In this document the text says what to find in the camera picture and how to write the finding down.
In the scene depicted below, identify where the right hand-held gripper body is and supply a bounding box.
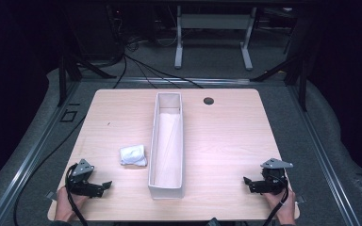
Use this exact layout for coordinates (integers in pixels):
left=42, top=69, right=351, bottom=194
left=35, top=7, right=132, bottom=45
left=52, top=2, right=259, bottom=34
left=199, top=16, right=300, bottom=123
left=248, top=157, right=295, bottom=196

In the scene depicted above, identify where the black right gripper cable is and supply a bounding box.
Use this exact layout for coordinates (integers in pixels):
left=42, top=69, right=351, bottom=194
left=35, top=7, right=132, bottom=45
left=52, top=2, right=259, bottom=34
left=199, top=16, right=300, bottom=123
left=262, top=175, right=290, bottom=226

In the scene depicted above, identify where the person's left hand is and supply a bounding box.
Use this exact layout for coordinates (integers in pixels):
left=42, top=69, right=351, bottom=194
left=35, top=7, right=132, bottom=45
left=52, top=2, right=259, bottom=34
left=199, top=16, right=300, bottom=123
left=54, top=186, right=89, bottom=222

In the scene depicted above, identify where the long white fabric box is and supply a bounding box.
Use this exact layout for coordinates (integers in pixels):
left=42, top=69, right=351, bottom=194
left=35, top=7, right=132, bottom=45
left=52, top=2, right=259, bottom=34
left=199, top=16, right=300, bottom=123
left=147, top=91, right=186, bottom=201

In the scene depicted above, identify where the dark equipment cabinet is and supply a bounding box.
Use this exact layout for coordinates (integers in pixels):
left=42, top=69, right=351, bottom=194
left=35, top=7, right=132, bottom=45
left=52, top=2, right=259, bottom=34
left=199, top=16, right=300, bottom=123
left=74, top=4, right=125, bottom=61

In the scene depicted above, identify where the long black floor cable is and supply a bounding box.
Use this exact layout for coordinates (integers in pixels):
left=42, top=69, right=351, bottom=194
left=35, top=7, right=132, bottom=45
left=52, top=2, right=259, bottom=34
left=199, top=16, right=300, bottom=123
left=12, top=115, right=88, bottom=226

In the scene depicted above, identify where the black metal stand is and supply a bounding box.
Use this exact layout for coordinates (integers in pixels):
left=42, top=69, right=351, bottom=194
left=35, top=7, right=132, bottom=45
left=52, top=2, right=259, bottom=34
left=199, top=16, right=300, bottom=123
left=250, top=52, right=309, bottom=112
left=57, top=54, right=118, bottom=108

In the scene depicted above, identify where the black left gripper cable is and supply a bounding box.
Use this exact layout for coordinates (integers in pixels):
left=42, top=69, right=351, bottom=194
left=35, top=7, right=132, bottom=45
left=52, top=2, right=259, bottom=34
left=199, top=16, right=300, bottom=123
left=65, top=163, right=90, bottom=226

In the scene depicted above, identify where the person's right hand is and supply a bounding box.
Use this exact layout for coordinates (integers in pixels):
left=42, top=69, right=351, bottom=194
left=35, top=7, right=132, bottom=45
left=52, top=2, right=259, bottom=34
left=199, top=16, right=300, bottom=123
left=262, top=187, right=297, bottom=226

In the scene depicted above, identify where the white cloth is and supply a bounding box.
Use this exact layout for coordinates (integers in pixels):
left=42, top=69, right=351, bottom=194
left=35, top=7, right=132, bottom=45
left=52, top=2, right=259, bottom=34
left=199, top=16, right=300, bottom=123
left=119, top=144, right=148, bottom=168

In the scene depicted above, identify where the grey metal table frame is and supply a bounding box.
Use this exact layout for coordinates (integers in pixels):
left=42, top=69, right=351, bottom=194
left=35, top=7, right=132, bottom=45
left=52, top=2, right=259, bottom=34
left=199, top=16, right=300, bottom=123
left=173, top=5, right=257, bottom=71

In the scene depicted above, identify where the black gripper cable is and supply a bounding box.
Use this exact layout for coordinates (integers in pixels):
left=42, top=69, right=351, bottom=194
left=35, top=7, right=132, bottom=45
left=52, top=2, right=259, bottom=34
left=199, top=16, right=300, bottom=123
left=65, top=163, right=90, bottom=226
left=262, top=175, right=290, bottom=226

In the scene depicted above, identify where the black floor cable bundle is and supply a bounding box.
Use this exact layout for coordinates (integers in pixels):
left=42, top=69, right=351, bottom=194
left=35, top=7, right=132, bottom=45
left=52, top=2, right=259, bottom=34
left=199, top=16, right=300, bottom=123
left=112, top=53, right=205, bottom=89

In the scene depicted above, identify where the aluminium floor rail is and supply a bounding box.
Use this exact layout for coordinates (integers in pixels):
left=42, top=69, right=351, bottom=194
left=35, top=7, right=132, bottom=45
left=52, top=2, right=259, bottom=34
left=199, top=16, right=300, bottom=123
left=0, top=80, right=80, bottom=226
left=78, top=76, right=253, bottom=87
left=288, top=84, right=361, bottom=226

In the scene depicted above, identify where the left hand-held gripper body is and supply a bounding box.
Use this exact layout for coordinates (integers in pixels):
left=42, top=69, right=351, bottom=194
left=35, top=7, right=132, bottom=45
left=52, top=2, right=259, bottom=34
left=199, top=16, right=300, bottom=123
left=65, top=158, right=106, bottom=199

